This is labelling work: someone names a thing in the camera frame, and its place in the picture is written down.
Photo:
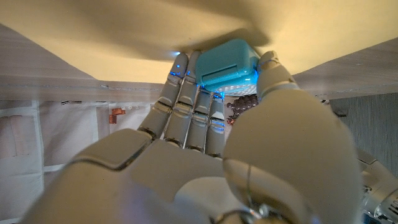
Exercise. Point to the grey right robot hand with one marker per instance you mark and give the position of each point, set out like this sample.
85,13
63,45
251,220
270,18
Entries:
186,174

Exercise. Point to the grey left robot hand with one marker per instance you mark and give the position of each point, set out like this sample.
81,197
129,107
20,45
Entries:
373,171

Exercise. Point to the small blue box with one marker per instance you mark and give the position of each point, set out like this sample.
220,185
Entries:
224,62

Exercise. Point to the yellow-orange paper envelope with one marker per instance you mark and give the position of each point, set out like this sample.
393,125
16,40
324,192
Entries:
124,31

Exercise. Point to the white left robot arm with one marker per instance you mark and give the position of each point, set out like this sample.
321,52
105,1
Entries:
385,205

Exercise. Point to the purple toy grapes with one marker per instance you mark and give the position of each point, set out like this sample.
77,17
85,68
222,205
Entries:
244,104

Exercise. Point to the printed bookshelf backdrop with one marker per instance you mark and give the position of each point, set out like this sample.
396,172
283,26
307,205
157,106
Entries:
68,133

